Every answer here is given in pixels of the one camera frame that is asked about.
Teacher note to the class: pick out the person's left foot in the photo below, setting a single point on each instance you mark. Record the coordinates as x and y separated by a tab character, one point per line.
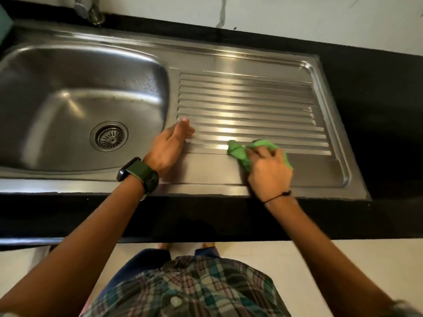
164	245

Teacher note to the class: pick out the chrome faucet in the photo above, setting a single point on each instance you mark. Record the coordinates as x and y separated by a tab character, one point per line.
89	9

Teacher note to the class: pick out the person's left forearm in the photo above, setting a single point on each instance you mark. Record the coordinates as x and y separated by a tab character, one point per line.
72	250

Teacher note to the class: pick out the person's left hand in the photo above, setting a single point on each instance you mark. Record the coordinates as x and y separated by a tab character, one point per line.
168	148

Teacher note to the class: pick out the plaid shirt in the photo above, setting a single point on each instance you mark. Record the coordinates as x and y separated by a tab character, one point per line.
191	290

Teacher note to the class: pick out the green cleaning cloth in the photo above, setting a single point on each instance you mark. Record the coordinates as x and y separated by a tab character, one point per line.
239	151

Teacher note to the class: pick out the stainless steel sink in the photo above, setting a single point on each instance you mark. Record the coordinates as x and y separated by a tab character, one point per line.
231	95

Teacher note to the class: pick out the metal sink strainer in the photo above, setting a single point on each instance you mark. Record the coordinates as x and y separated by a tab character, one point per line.
110	136

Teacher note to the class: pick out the person's right hand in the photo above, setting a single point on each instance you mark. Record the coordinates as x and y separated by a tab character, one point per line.
269	174

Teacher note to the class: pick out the metal sink drain flange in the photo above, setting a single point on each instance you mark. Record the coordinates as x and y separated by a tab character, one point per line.
92	138

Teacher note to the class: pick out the person's foot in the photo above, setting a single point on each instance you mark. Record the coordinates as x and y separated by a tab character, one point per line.
208	244
164	245

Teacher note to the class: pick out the person's right forearm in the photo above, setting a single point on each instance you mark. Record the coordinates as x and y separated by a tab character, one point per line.
327	260

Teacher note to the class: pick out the person's right foot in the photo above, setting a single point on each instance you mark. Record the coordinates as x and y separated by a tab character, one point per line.
208	244

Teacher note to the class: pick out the teal plastic basket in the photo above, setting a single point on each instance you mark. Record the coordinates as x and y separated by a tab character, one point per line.
4	24

